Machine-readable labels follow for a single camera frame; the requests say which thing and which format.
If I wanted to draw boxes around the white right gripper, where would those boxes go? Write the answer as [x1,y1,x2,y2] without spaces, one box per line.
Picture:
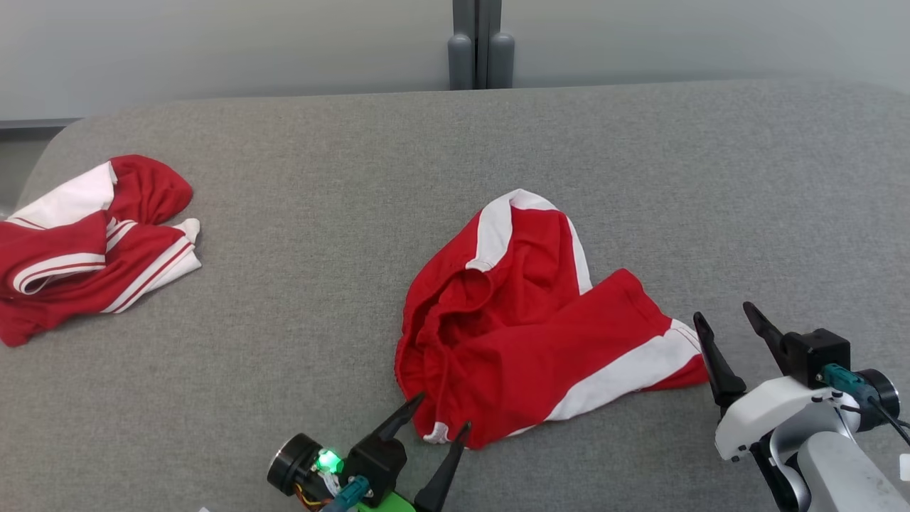
[693,302,900,463]

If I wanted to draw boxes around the red jersey with striped trim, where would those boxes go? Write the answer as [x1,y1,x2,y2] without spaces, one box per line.
[0,154,202,348]

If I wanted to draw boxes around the red shorts with white bands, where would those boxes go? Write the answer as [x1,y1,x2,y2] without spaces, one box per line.
[395,188,712,450]

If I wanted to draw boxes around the grey fabric sofa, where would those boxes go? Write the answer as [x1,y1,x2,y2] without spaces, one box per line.
[0,78,910,512]

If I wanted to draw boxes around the right cable with teal connector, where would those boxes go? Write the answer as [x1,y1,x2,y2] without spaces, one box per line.
[818,364,910,449]

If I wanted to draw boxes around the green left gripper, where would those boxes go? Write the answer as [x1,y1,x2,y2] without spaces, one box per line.
[267,393,472,512]

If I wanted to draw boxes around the left cable with teal connector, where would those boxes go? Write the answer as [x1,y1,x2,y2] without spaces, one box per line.
[320,475,370,512]

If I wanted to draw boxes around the grey partition post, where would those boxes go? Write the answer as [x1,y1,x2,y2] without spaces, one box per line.
[448,0,515,90]

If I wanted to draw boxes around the cable with teal connector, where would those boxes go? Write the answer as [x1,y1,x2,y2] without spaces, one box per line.
[320,475,370,512]
[818,364,910,449]

